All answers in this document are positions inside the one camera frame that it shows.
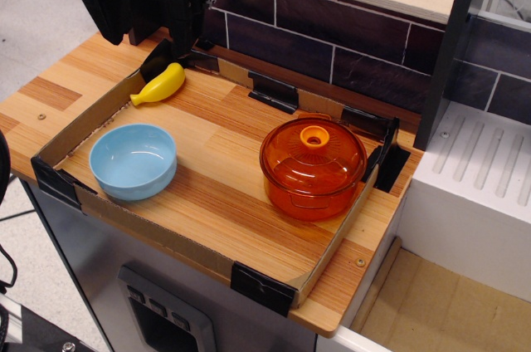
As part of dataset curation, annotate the orange transparent pot lid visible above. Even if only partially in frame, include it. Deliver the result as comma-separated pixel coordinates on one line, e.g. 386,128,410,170
260,116,367,196

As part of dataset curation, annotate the orange transparent pot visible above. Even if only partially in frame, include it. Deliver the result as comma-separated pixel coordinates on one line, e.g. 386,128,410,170
262,114,362,222

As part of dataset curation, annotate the yellow toy banana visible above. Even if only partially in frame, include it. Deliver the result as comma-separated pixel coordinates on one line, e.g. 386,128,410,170
129,62,186,106

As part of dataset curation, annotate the light blue bowl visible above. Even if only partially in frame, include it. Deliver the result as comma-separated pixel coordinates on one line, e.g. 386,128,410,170
89,124,178,201

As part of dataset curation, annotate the cardboard fence with black tape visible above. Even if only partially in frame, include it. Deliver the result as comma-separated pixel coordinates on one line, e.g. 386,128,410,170
32,34,421,333

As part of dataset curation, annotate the grey oven control panel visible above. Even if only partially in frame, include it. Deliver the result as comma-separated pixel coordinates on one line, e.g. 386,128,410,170
118,266,217,351

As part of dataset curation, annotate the white toy sink drainer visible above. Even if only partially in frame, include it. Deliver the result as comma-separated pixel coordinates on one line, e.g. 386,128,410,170
397,103,530,301

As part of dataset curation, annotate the dark upright post left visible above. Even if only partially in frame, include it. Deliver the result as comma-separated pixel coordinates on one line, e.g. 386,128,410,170
128,24,159,46

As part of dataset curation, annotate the dark upright post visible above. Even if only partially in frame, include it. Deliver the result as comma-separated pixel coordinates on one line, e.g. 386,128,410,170
414,0,472,151
128,24,159,46

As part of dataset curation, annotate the black cable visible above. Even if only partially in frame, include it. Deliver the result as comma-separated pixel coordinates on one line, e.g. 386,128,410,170
0,130,20,291

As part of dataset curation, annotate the dark upright post right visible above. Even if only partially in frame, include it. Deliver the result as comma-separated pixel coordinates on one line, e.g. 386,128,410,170
414,0,472,151

